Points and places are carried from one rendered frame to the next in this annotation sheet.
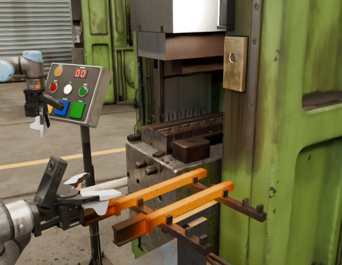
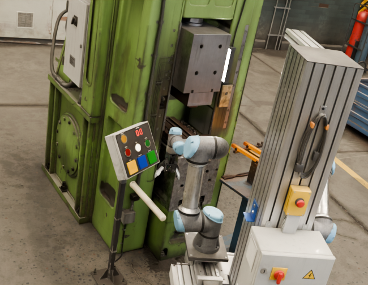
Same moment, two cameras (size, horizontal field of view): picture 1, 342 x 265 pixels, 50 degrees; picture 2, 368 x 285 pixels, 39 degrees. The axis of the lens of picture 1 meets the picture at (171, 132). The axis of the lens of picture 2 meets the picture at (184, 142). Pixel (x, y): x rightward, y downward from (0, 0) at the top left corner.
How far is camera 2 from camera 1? 3.94 m
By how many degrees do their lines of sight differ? 85
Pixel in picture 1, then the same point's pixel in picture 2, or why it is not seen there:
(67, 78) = (132, 140)
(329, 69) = not seen: hidden behind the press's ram
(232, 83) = (225, 104)
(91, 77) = (146, 131)
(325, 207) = not seen: hidden behind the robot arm
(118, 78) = not seen: outside the picture
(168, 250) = (232, 184)
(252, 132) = (227, 120)
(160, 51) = (208, 100)
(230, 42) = (226, 87)
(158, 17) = (210, 85)
